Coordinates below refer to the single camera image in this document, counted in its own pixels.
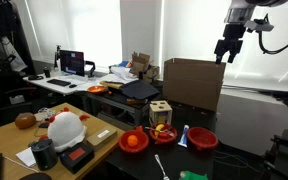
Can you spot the black cylinder speaker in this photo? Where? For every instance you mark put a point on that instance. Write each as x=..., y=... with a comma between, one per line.
x=44, y=155

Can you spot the dark computer monitor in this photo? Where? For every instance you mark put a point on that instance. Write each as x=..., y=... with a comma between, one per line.
x=72, y=62

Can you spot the large brown cardboard box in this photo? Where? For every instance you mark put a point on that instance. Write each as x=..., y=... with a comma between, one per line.
x=192, y=83

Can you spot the small cardboard box white label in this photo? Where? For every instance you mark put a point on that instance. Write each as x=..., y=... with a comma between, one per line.
x=100, y=136

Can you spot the black box with red label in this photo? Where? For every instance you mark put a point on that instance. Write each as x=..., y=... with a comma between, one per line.
x=76, y=156

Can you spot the white plush chicken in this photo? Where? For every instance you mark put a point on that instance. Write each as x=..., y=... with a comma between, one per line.
x=65, y=130

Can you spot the wooden desk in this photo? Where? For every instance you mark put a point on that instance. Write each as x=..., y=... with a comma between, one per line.
x=4, y=140

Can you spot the white paper sheet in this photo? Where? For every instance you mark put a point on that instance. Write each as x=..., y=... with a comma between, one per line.
x=26, y=156

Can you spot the silver metal spoon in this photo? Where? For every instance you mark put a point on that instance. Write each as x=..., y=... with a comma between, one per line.
x=160, y=166

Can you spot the black computer mouse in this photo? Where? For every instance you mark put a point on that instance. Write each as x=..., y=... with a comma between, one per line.
x=72, y=86

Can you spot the brown ball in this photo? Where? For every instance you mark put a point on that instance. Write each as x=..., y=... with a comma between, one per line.
x=25, y=120

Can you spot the red bowl holding orange ball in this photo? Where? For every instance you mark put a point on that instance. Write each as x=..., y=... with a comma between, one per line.
x=134, y=149

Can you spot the red toy block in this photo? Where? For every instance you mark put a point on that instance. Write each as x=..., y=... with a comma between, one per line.
x=164, y=135

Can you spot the black cup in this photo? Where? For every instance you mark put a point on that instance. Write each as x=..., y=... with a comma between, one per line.
x=47, y=72

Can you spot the red bowl holding toys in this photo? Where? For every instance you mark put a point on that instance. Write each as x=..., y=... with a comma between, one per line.
x=164, y=140

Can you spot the stack of white papers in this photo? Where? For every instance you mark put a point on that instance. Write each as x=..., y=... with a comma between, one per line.
x=122, y=73

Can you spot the slim black keyboard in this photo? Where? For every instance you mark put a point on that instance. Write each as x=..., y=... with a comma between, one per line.
x=59, y=82

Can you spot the silver metal fork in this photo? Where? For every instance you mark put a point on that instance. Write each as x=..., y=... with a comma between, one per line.
x=150, y=128

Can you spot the white blue toothpaste tube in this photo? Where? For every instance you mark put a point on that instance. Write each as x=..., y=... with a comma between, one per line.
x=184, y=137

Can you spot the orange ball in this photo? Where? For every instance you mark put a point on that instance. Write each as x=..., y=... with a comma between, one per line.
x=132, y=140

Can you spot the yellow toy banana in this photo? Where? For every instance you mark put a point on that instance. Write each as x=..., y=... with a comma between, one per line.
x=158, y=128

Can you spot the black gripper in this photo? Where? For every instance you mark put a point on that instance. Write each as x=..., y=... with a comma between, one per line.
x=231, y=36

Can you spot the white desk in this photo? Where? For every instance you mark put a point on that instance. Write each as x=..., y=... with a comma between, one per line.
x=40, y=83

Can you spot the wooden shape sorter box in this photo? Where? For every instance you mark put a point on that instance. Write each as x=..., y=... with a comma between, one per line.
x=160, y=108

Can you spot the white tissue box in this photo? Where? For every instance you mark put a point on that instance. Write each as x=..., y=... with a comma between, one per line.
x=16, y=99

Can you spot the empty red bowl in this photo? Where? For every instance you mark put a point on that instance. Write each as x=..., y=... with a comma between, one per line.
x=202, y=137

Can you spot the small open cardboard box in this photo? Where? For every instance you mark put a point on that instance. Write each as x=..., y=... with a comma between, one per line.
x=140, y=63

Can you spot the clear plastic container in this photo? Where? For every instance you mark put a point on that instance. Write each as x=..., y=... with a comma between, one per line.
x=44, y=113

